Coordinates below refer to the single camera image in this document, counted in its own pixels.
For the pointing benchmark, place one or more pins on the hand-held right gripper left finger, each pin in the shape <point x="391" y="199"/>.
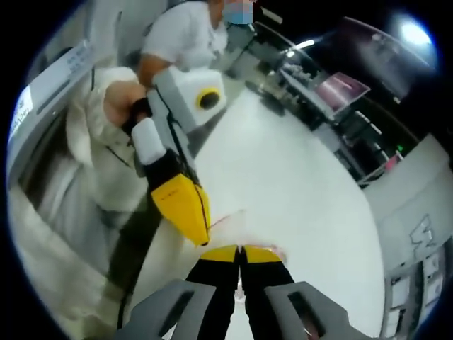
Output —
<point x="212" y="283"/>

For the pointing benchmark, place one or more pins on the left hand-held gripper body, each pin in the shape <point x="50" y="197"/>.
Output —
<point x="187" y="92"/>

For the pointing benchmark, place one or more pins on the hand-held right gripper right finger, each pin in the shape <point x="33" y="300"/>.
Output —
<point x="265" y="283"/>

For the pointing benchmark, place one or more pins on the clear resealable bag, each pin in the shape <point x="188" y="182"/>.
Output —
<point x="233" y="230"/>

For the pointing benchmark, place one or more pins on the person's left hand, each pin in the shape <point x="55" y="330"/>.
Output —
<point x="118" y="101"/>

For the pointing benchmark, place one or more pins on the person's cream garment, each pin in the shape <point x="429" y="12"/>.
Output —
<point x="63" y="255"/>

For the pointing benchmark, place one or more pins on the ceiling light strip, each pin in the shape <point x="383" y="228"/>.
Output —
<point x="304" y="44"/>

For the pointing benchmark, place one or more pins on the grey metal shelving unit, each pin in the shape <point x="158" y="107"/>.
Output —
<point x="417" y="283"/>

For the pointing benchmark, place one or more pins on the pink lit monitor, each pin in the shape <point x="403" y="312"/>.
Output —
<point x="341" y="92"/>

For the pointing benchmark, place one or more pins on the dark hanging screen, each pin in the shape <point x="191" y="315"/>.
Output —
<point x="385" y="56"/>

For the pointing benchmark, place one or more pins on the large oval ceiling light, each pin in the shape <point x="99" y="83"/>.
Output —
<point x="415" y="31"/>

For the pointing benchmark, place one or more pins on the large letter wall sign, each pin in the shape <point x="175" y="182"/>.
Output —
<point x="424" y="233"/>

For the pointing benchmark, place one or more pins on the pink wall item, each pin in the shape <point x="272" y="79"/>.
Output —
<point x="393" y="163"/>

